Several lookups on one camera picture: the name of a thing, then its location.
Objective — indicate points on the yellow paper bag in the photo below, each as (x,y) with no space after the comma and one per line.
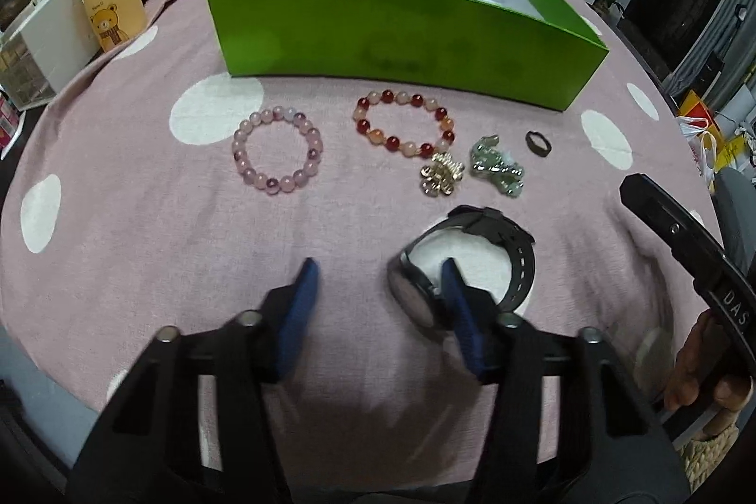
(735,152)

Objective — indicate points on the grey chair back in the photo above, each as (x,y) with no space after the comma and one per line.
(738,209)

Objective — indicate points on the green cardboard box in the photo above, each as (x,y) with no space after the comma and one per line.
(384,31)

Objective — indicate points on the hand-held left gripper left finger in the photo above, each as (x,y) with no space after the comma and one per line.
(298,315)

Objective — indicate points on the white plastic storage box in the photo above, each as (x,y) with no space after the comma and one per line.
(53,37)

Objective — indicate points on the person's right forearm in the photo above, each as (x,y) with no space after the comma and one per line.
(709,451)

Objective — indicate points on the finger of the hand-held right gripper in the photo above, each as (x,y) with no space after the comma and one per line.
(667,226)

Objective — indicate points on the black wristwatch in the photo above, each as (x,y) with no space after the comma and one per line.
(515,244)

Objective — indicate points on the green jade pendant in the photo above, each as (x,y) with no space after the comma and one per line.
(493,164)

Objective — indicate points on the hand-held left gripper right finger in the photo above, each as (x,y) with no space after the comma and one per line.
(463,318)

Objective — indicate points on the white plastic shopping bag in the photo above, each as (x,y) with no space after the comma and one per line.
(697,132)

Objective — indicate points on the gold brooch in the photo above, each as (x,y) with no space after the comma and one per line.
(440,174)

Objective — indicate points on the striped curtain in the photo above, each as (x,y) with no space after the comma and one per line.
(717,26)

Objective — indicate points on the person's right hand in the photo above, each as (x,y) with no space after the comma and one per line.
(688,362)

